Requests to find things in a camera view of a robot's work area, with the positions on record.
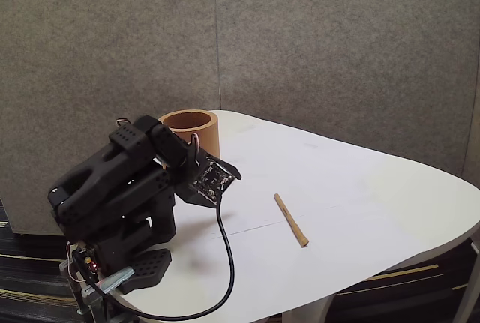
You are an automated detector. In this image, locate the tan wooden pen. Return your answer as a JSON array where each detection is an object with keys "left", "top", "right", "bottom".
[{"left": 274, "top": 193, "right": 310, "bottom": 249}]

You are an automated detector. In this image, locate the cork pen holder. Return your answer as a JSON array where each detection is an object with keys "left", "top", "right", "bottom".
[{"left": 157, "top": 109, "right": 221, "bottom": 162}]

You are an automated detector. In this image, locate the grey metal table clamp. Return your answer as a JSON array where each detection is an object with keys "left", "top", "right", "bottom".
[{"left": 58, "top": 259, "right": 136, "bottom": 323}]

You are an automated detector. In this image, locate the white paper sheet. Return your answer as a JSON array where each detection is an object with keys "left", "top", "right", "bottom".
[
  {"left": 112, "top": 205, "right": 468, "bottom": 323},
  {"left": 209, "top": 111, "right": 480, "bottom": 241}
]

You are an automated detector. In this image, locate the white table leg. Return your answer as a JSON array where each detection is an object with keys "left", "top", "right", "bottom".
[
  {"left": 451, "top": 225, "right": 480, "bottom": 323},
  {"left": 280, "top": 293, "right": 335, "bottom": 323}
]

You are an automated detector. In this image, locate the grey felt partition panel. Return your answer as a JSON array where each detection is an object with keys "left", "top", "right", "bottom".
[
  {"left": 461, "top": 0, "right": 480, "bottom": 189},
  {"left": 214, "top": 0, "right": 479, "bottom": 182},
  {"left": 0, "top": 0, "right": 223, "bottom": 237}
]

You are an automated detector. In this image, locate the bare camera circuit board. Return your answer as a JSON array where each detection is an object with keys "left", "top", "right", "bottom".
[{"left": 187, "top": 160, "right": 238, "bottom": 203}]

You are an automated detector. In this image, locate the gripper motor wire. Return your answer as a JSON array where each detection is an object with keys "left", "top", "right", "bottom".
[{"left": 188, "top": 133, "right": 204, "bottom": 154}]

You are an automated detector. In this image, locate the black camera cable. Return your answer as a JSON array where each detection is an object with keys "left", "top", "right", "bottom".
[{"left": 73, "top": 201, "right": 236, "bottom": 320}]

